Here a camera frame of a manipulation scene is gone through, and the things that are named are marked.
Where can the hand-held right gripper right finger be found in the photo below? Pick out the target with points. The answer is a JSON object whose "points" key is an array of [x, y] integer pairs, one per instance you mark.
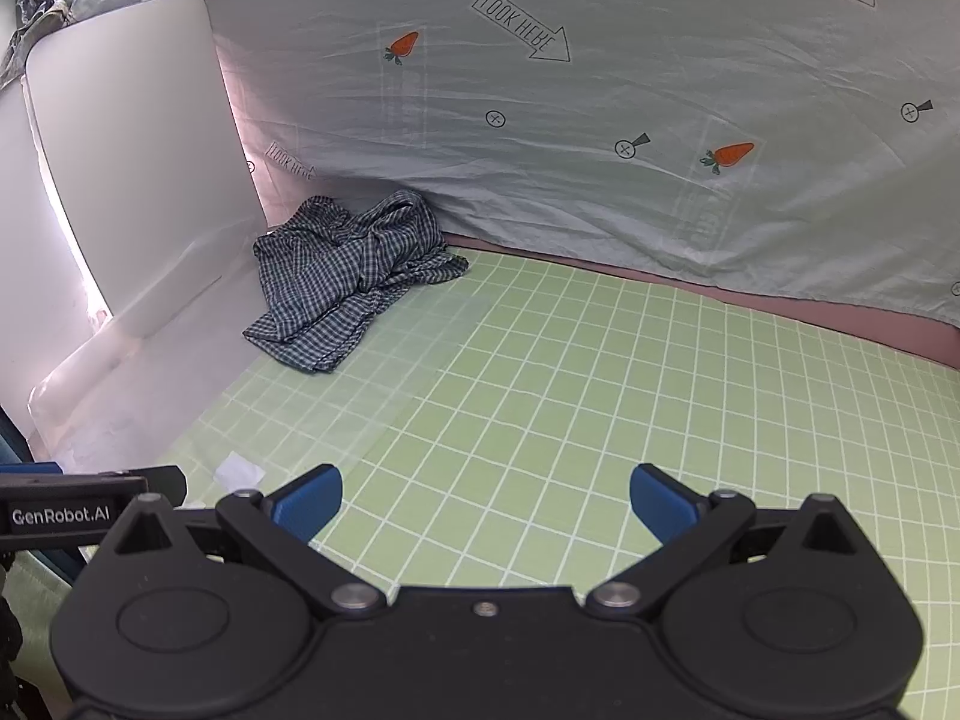
{"points": [[664, 499]]}

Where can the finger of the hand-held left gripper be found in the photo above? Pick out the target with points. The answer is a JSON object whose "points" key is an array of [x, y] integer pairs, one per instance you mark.
{"points": [[169, 484]]}

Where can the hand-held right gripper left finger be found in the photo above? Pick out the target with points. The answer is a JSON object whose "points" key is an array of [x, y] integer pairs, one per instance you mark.
{"points": [[307, 499]]}

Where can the dark checked garment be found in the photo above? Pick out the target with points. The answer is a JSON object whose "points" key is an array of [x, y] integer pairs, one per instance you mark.
{"points": [[337, 277]]}

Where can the white paper scrap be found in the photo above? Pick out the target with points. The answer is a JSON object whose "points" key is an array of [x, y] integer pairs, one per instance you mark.
{"points": [[240, 471]]}

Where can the white foam board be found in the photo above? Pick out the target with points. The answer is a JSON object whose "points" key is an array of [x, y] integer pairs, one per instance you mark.
{"points": [[142, 150], [30, 240]]}

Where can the carrot printed grey sheet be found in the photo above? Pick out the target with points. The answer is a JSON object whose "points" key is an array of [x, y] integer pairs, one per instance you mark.
{"points": [[600, 52]]}

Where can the floral patterned cloth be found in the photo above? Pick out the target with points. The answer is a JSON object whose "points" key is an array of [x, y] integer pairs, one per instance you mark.
{"points": [[30, 22]]}

